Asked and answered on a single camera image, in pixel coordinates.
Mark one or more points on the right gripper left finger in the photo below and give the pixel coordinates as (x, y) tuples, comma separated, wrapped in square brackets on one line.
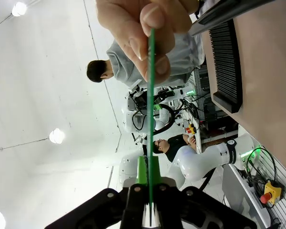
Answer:
[(105, 207)]

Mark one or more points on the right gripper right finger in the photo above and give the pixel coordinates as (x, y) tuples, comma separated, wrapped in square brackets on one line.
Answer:
[(200, 210)]

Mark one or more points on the thin printed circuit board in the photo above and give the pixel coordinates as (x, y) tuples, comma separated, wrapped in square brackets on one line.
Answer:
[(151, 119)]

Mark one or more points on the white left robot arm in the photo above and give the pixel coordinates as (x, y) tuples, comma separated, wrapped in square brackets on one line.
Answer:
[(205, 155)]

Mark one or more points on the person's left hand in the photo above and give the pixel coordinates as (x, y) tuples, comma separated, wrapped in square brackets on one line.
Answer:
[(124, 23)]

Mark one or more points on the person with glasses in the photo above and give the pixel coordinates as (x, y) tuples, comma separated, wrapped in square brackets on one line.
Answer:
[(174, 145)]

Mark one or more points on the large yellow emergency stop button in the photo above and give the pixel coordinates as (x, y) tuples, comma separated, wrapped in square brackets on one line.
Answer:
[(272, 190)]

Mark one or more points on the small yellow emergency stop button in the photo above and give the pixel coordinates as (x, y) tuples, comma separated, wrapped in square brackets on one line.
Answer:
[(191, 128)]

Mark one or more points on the grey equipment rack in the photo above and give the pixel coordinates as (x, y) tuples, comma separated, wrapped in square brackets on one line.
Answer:
[(205, 107)]

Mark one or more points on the person in grey hoodie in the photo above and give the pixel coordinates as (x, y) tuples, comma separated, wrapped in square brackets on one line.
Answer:
[(124, 69)]

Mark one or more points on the long black ridged mat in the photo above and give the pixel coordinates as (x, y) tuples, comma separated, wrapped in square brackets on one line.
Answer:
[(226, 64)]

